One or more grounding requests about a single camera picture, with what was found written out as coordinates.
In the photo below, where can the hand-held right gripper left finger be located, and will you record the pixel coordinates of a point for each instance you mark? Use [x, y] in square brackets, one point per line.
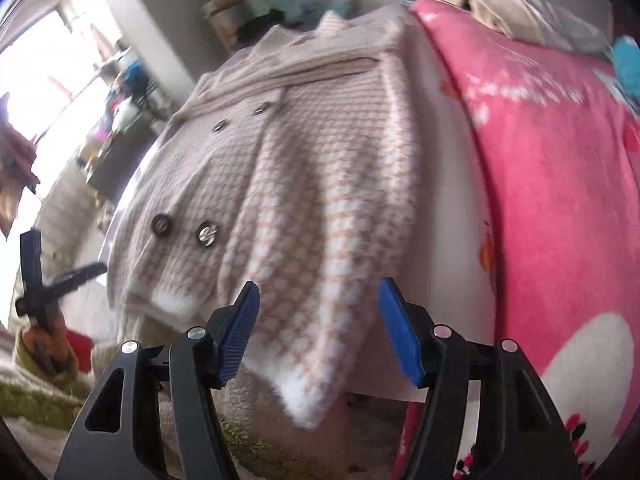
[240, 335]

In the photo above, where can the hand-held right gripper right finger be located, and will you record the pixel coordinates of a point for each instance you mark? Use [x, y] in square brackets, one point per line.
[400, 335]

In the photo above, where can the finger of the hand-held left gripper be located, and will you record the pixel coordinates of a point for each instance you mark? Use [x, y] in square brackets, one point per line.
[31, 265]
[75, 280]

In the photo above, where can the beige houndstooth knit cardigan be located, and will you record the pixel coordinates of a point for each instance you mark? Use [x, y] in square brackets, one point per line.
[310, 210]

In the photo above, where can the dark grey cabinet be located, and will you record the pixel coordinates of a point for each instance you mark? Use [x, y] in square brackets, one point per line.
[120, 160]

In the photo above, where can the pale printed bed mat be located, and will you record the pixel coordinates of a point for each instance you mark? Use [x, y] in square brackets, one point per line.
[460, 210]

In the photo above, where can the pink floral blanket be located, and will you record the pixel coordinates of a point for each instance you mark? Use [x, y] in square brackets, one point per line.
[550, 185]

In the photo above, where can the wooden chair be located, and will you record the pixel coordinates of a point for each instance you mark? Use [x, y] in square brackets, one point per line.
[220, 15]

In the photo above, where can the black bag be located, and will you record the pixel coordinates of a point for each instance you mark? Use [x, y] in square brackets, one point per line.
[260, 22]

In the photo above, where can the white grey garment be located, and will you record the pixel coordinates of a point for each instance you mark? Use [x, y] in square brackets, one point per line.
[560, 25]

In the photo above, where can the teal blanket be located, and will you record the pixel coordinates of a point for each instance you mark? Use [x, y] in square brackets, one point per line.
[629, 60]

